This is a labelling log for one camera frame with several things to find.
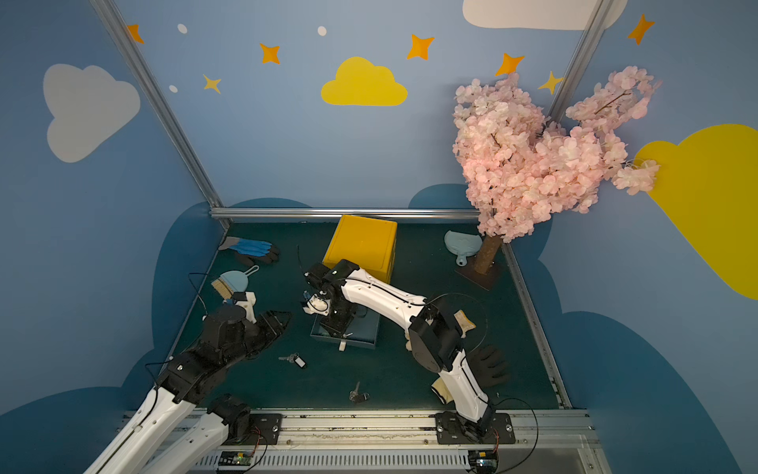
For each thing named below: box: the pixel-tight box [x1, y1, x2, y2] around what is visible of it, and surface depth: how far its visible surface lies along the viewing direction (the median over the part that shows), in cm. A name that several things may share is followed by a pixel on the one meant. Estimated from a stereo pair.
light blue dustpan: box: [444, 230, 483, 267], surface depth 118 cm
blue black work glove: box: [218, 237, 280, 265], surface depth 112 cm
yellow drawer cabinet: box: [322, 214, 398, 284], surface depth 90 cm
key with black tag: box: [278, 352, 307, 369], surface depth 88 cm
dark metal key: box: [349, 381, 371, 403], surface depth 81 cm
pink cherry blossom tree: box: [452, 67, 661, 276], surface depth 67 cm
